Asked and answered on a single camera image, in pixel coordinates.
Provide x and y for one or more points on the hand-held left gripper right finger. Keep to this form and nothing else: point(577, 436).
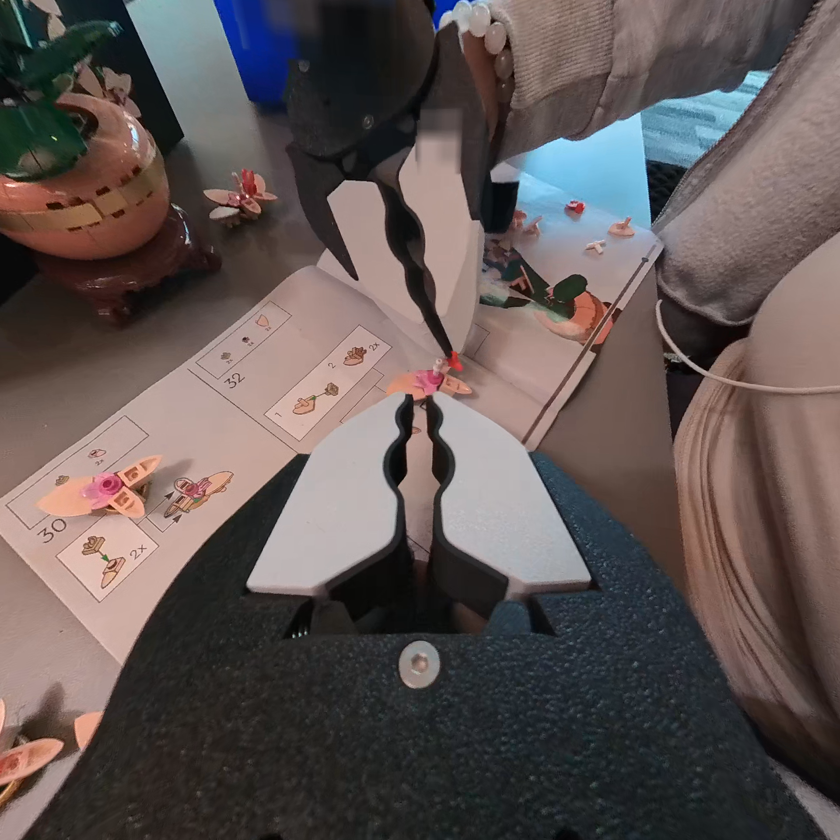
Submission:
point(505, 518)

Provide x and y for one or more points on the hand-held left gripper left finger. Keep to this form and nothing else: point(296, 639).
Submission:
point(341, 518)

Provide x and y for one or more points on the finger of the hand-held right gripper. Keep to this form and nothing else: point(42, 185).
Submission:
point(374, 249)
point(449, 262)

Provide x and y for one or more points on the peach brick flower pink centre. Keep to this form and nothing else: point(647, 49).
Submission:
point(105, 489)
point(420, 382)

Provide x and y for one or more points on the person's right forearm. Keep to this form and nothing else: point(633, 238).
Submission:
point(623, 59)

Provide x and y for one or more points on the grey desk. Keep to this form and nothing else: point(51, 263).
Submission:
point(72, 374)

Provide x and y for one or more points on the person's right hand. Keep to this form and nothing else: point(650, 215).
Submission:
point(482, 85)

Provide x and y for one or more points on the small peach brick piece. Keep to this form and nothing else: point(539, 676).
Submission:
point(530, 227)
point(622, 227)

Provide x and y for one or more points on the blue bin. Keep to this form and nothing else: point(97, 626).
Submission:
point(259, 46)

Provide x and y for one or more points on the peach brick flower red centre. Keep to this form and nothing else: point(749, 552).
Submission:
point(26, 754)
point(241, 193)

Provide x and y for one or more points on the building instruction booklet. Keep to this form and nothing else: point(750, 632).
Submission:
point(249, 407)

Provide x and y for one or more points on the small white cross brick piece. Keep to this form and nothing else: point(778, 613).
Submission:
point(596, 248)

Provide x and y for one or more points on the black panel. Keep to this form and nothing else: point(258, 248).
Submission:
point(148, 85)

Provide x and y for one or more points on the person's beige trouser legs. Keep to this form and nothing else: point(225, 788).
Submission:
point(774, 525)

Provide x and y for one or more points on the brick potted plant model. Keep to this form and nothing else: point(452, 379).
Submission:
point(85, 190)

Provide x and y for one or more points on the person's grey jacket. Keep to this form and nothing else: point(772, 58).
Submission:
point(754, 197)

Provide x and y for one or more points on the peach brick petal piece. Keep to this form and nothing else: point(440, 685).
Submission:
point(86, 730)

